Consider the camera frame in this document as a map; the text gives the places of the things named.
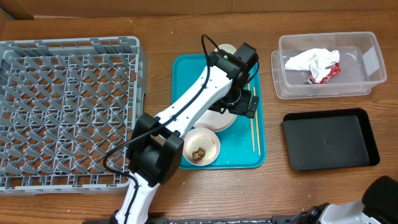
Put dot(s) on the clear plastic waste bin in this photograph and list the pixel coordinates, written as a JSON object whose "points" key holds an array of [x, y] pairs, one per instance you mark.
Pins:
{"points": [[361, 64]]}

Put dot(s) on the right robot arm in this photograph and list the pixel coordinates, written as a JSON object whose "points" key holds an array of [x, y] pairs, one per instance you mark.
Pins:
{"points": [[377, 206]]}

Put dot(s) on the white napkin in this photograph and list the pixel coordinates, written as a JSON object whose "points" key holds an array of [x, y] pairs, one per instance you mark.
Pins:
{"points": [[316, 61]]}

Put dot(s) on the red snack wrapper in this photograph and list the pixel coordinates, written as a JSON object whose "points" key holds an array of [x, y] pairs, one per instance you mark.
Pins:
{"points": [[335, 69]]}

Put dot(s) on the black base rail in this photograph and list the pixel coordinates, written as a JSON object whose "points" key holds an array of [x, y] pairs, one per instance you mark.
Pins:
{"points": [[273, 220]]}

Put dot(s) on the brown food scrap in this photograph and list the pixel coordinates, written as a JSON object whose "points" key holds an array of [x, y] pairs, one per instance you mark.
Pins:
{"points": [[198, 155]]}

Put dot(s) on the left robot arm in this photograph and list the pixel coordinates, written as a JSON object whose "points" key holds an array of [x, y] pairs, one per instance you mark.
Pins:
{"points": [[155, 149]]}

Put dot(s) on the scattered rice grains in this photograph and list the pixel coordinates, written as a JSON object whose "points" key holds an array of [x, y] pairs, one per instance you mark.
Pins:
{"points": [[205, 143]]}

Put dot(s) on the black rectangular tray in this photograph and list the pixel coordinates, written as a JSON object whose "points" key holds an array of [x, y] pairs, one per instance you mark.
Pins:
{"points": [[333, 139]]}

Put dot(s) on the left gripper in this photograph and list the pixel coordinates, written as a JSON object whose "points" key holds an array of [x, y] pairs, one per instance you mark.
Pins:
{"points": [[242, 106]]}

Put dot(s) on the large pink plate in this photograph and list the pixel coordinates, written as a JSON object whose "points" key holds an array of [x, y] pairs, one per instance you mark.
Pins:
{"points": [[215, 121]]}

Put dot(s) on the white paper cup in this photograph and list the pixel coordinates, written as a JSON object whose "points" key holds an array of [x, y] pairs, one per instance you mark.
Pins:
{"points": [[230, 49]]}

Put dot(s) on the grey plastic dish rack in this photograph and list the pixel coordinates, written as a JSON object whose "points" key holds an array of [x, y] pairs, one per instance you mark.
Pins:
{"points": [[66, 106]]}

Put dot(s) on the right wooden chopstick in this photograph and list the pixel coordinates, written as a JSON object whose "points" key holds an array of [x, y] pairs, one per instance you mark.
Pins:
{"points": [[257, 126]]}

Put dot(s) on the small pink bowl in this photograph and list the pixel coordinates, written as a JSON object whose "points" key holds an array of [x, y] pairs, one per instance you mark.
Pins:
{"points": [[187, 148]]}

